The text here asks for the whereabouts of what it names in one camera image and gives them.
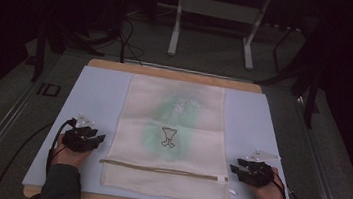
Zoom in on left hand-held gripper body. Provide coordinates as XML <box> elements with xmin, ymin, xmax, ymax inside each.
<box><xmin>60</xmin><ymin>111</ymin><xmax>100</xmax><ymax>156</ymax></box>

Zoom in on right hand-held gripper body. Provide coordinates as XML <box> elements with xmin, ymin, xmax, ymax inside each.
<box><xmin>235</xmin><ymin>147</ymin><xmax>282</xmax><ymax>190</ymax></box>

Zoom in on white mesh laundry bag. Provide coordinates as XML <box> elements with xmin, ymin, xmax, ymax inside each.
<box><xmin>98</xmin><ymin>70</ymin><xmax>251</xmax><ymax>199</ymax></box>

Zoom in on person's left hand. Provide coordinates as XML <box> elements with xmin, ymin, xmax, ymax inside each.
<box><xmin>50</xmin><ymin>133</ymin><xmax>94</xmax><ymax>171</ymax></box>

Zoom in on person's right hand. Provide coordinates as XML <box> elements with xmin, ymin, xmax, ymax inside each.
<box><xmin>247</xmin><ymin>163</ymin><xmax>290</xmax><ymax>199</ymax></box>

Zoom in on light blue mat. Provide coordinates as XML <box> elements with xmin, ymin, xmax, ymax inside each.
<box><xmin>20</xmin><ymin>59</ymin><xmax>308</xmax><ymax>199</ymax></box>

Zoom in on green garment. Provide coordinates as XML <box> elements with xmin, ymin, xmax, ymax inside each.
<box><xmin>139</xmin><ymin>86</ymin><xmax>205</xmax><ymax>165</ymax></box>

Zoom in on black tripod stand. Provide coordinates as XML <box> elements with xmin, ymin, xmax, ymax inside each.
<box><xmin>249</xmin><ymin>20</ymin><xmax>331</xmax><ymax>131</ymax></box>
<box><xmin>30</xmin><ymin>0</ymin><xmax>127</xmax><ymax>93</ymax></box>

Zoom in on wooden table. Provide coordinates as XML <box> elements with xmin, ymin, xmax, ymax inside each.
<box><xmin>21</xmin><ymin>52</ymin><xmax>291</xmax><ymax>199</ymax></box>

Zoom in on white metal stand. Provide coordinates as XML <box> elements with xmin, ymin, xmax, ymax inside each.
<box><xmin>150</xmin><ymin>0</ymin><xmax>273</xmax><ymax>73</ymax></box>

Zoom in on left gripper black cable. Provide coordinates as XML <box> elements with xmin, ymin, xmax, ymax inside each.
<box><xmin>44</xmin><ymin>114</ymin><xmax>79</xmax><ymax>180</ymax></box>

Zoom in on black floor cable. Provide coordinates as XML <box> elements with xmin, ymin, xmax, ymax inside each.
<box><xmin>0</xmin><ymin>116</ymin><xmax>55</xmax><ymax>199</ymax></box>

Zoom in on black floor cables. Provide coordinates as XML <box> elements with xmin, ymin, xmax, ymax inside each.
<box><xmin>113</xmin><ymin>14</ymin><xmax>150</xmax><ymax>68</ymax></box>

